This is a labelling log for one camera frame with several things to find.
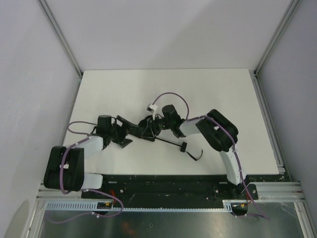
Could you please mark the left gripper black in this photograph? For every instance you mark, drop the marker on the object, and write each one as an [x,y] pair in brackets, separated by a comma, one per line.
[123,131]

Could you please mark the aluminium frame post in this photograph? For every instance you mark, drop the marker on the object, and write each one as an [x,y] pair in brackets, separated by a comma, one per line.
[43,4]
[278,33]

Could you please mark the left aluminium frame post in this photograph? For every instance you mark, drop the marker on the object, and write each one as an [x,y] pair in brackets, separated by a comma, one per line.
[43,4]

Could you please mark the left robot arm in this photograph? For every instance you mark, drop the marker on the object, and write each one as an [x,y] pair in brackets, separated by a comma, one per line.
[66,165]

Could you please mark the right aluminium frame post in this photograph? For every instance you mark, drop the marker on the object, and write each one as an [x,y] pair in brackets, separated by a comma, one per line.
[278,33]

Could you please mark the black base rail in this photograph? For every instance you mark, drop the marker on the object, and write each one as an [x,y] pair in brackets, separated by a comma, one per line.
[172,192]

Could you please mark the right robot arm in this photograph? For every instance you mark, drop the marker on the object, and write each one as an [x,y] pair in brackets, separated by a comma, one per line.
[217,130]

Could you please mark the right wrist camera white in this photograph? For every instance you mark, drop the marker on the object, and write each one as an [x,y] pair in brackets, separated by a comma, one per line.
[152,109]

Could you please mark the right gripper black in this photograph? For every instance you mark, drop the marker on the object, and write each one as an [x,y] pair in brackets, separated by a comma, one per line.
[150,126]

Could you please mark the black folding umbrella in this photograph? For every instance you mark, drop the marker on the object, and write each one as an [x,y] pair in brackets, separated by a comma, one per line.
[168,124]

